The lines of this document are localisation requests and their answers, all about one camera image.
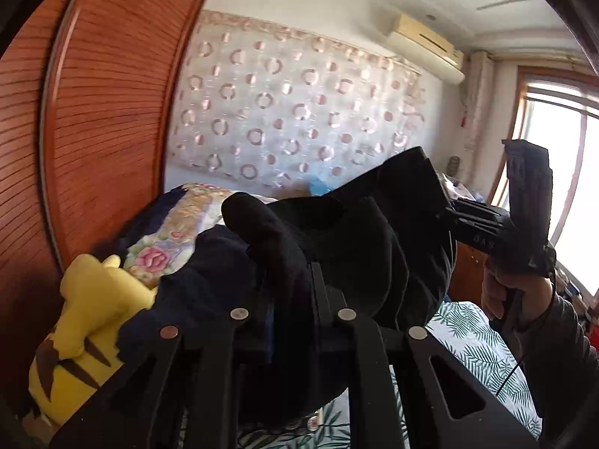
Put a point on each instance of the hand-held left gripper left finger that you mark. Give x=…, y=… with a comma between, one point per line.
x=252, y=336

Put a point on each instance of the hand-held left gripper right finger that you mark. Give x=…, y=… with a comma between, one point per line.
x=327, y=318

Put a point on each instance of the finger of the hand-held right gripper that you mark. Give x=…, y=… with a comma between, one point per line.
x=458, y=228
x=477, y=209

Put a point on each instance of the black printed t-shirt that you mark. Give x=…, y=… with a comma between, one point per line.
x=365, y=243

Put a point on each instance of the person's right forearm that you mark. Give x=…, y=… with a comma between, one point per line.
x=561, y=369

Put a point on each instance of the person's right hand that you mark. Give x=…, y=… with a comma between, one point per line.
x=529, y=304

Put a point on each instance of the long wooden cabinet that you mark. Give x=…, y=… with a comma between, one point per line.
x=468, y=271

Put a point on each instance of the navy cloth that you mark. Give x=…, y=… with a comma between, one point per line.
x=201, y=285

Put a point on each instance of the patterned window curtain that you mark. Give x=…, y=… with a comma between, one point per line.
x=477, y=103

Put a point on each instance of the floral quilt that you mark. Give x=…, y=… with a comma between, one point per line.
x=187, y=224

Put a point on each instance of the blue tissue box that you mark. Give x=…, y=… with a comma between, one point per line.
x=322, y=186

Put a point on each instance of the yellow plush toy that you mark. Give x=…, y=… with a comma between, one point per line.
x=89, y=318

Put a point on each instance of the circle-print sheer curtain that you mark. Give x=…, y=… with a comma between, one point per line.
x=290, y=103

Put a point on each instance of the wooden slatted wardrobe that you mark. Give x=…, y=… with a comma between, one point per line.
x=103, y=103

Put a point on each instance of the dark oval wall object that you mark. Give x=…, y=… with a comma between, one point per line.
x=454, y=164

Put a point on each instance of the wall air conditioner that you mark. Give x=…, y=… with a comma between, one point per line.
x=426, y=49

